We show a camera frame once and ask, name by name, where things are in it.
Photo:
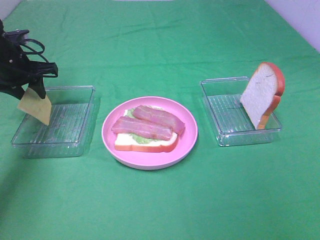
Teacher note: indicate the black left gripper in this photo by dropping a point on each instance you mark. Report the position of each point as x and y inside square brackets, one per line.
[18, 70]

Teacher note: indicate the yellow cheese slice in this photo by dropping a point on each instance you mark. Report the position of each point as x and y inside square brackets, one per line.
[40, 108]

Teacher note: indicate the bacon strip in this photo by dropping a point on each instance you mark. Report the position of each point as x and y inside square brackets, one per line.
[142, 128]
[159, 116]

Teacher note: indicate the bread slice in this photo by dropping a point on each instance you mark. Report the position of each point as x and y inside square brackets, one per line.
[263, 94]
[124, 142]

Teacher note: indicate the green lettuce leaf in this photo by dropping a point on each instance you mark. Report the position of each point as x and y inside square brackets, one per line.
[139, 139]

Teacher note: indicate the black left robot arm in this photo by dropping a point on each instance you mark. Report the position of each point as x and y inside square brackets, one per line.
[32, 48]

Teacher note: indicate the clear left plastic container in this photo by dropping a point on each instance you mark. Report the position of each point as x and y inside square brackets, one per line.
[71, 126]

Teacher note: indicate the clear plastic container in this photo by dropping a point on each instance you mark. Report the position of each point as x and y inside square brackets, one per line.
[229, 121]
[71, 126]

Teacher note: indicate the pink round plate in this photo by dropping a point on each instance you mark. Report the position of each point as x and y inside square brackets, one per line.
[148, 160]

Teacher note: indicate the clear right plastic container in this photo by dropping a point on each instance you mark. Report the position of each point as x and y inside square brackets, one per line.
[229, 121]

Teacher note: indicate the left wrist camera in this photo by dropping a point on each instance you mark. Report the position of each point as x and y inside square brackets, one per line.
[16, 36]

